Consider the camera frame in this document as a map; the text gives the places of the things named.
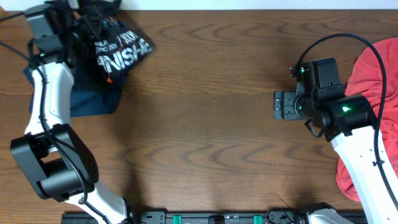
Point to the black orange patterned jersey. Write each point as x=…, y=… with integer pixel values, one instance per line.
x=109, y=48

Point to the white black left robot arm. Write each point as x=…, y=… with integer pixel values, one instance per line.
x=53, y=158

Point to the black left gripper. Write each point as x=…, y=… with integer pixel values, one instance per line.
x=61, y=23

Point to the folded navy blue shirt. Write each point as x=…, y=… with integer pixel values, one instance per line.
x=92, y=94

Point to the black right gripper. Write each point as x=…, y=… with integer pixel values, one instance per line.
x=284, y=105

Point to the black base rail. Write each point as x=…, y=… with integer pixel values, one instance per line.
x=272, y=216

